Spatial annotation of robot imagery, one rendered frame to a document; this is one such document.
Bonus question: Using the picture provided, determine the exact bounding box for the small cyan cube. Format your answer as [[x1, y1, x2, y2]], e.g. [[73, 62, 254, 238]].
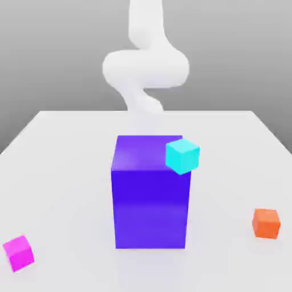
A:
[[165, 138, 201, 176]]

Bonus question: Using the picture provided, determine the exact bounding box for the large purple box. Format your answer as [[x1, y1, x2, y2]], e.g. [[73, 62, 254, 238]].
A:
[[110, 135, 192, 250]]

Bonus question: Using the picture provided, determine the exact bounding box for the small orange cube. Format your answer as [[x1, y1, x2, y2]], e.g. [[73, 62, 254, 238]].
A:
[[252, 208, 281, 240]]

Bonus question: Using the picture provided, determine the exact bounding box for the small magenta cube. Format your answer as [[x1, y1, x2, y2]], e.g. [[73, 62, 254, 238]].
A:
[[2, 234, 35, 274]]

